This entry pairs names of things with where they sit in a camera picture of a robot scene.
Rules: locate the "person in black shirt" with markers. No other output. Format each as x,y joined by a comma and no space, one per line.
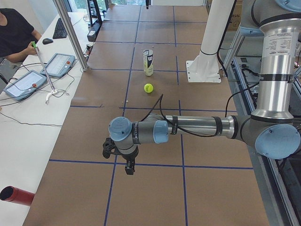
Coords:
16,36

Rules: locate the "cardboard box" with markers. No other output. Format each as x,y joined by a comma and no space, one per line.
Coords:
236,17

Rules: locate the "red cylinder tube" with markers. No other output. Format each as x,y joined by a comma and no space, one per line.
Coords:
16,195

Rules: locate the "teach pendant tablet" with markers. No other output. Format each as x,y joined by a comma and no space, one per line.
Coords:
25,86
59,65

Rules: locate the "black keyboard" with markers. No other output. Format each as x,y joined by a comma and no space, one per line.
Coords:
60,31

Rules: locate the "grabber stick green handle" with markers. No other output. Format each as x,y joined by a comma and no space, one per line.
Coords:
54,91

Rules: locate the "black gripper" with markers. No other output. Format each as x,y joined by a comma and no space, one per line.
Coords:
130,157

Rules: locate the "black power strip box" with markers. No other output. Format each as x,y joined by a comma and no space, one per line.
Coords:
93,32

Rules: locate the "far teach pendant tablet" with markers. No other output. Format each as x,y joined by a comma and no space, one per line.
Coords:
59,65

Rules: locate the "black computer mouse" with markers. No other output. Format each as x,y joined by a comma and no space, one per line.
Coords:
47,41

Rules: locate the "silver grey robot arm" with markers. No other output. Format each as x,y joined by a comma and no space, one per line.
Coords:
268,129

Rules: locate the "near teach pendant tablet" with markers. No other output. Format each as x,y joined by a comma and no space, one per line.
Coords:
25,86

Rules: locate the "yellow tennis ball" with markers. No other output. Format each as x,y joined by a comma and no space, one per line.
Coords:
148,88

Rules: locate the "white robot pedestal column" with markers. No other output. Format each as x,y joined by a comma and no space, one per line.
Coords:
205,68

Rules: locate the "aluminium frame post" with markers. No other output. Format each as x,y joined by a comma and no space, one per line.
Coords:
62,11

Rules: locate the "clear tennis ball can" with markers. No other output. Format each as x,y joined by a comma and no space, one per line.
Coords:
148,62

